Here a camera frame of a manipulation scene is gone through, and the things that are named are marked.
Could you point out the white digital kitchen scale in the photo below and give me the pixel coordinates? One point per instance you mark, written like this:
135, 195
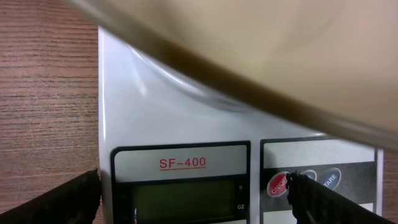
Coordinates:
174, 151

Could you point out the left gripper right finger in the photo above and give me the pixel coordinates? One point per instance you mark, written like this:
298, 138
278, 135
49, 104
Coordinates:
313, 203

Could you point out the white bowl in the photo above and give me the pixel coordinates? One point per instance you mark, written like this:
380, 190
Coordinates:
327, 65

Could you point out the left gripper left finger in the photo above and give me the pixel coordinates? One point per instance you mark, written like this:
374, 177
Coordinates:
75, 202

